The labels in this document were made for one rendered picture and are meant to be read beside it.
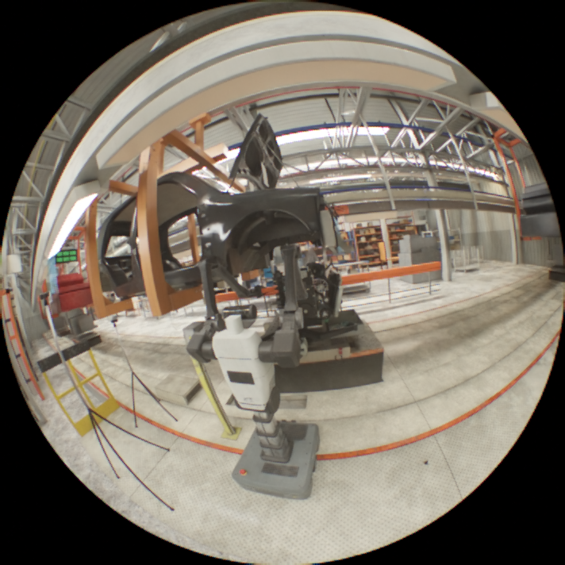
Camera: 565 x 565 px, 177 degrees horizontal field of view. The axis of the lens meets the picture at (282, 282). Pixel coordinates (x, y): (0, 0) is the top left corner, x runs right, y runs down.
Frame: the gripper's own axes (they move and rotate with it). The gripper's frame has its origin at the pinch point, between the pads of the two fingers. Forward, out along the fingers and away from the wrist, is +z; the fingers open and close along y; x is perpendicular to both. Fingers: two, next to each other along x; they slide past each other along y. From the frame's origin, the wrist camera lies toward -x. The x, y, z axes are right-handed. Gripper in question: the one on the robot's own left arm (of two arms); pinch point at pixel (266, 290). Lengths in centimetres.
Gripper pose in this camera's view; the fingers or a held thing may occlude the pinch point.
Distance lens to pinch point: 153.0
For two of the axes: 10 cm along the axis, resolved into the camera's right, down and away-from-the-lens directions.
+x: 5.8, -2.8, -7.7
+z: 7.7, -1.3, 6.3
